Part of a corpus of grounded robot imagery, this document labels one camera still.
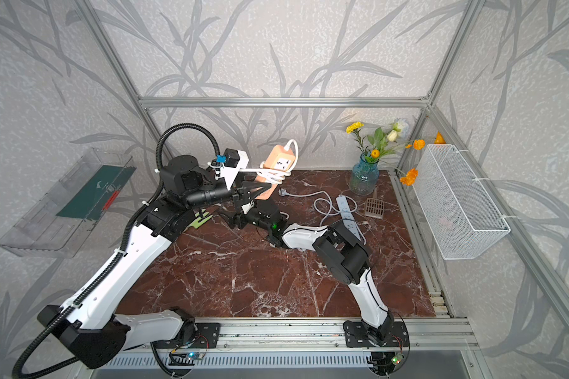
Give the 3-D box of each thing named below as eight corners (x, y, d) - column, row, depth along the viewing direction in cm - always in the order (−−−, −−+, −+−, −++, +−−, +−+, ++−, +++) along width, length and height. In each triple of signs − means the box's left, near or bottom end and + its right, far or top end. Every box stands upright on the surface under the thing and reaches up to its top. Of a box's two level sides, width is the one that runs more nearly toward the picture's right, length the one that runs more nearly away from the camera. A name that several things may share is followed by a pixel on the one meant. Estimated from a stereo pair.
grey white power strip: (351, 241, 96) (353, 238, 94) (335, 200, 110) (335, 196, 108) (361, 239, 97) (362, 236, 95) (343, 198, 110) (344, 195, 108)
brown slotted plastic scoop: (364, 215, 106) (365, 211, 104) (366, 189, 116) (368, 185, 114) (382, 219, 105) (384, 215, 102) (383, 192, 115) (384, 188, 113)
